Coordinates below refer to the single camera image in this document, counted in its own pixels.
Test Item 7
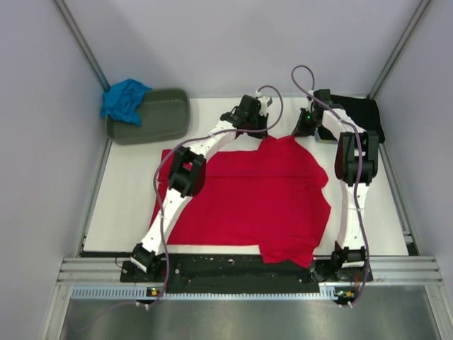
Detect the red t shirt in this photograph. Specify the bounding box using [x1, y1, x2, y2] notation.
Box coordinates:
[168, 136, 331, 268]

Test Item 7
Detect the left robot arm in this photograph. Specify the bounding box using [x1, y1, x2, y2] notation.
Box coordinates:
[130, 93, 273, 281]

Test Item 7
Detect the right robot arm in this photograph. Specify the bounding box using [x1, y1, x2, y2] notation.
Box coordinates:
[292, 89, 379, 281]

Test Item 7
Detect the black folded t shirt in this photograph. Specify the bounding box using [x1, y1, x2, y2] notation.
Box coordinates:
[331, 95, 385, 144]

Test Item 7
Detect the grey plastic bin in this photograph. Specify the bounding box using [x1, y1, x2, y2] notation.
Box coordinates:
[105, 89, 191, 145]

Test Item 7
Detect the blue crumpled t shirt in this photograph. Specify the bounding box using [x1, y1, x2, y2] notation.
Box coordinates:
[100, 79, 152, 126]

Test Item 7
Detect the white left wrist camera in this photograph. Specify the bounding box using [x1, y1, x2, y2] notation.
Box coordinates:
[255, 91, 273, 116]

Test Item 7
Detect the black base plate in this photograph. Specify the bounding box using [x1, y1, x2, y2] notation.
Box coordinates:
[120, 254, 365, 293]

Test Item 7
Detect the grey slotted cable duct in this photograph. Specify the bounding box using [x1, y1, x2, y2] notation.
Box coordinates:
[71, 285, 355, 301]

